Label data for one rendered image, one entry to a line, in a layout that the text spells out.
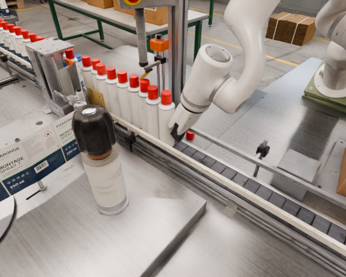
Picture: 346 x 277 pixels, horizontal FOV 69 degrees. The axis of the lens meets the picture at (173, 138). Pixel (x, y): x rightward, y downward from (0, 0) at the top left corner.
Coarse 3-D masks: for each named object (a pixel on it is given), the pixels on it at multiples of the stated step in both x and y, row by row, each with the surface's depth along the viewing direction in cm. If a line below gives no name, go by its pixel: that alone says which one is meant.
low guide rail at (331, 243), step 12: (120, 120) 92; (144, 132) 87; (156, 144) 84; (180, 156) 78; (204, 168) 74; (216, 180) 73; (228, 180) 70; (240, 192) 68; (264, 204) 65; (288, 216) 62; (300, 228) 61; (312, 228) 59; (324, 240) 58
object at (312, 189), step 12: (204, 132) 79; (216, 144) 77; (240, 156) 73; (252, 156) 71; (264, 168) 69; (276, 168) 67; (288, 180) 66; (300, 180) 64; (312, 192) 63; (324, 192) 61; (336, 204) 60
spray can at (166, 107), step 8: (168, 96) 73; (160, 104) 76; (168, 104) 75; (160, 112) 76; (168, 112) 76; (160, 120) 79; (168, 120) 78; (160, 128) 81; (168, 128) 80; (160, 136) 83; (168, 136) 82; (168, 144) 84
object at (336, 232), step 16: (176, 144) 87; (208, 160) 81; (208, 176) 76; (224, 176) 76; (240, 176) 76; (256, 192) 71; (272, 192) 71; (288, 208) 67; (304, 208) 67; (288, 224) 64; (320, 224) 64; (336, 240) 60
